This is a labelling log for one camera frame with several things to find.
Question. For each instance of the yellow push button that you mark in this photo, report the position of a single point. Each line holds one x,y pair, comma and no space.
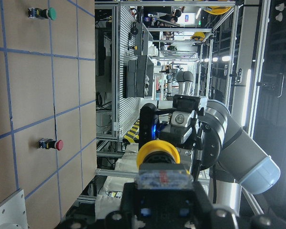
159,168

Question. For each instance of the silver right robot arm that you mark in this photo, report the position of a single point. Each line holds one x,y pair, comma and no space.
240,163

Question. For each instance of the green push button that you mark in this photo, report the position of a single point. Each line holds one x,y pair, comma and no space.
37,13

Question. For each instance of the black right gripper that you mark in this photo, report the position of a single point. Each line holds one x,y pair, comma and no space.
184,129

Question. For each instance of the red push button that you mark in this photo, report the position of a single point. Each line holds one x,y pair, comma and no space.
48,143

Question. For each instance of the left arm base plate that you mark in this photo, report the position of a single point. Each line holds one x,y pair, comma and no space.
13,212

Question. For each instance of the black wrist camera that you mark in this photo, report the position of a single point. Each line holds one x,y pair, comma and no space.
147,124

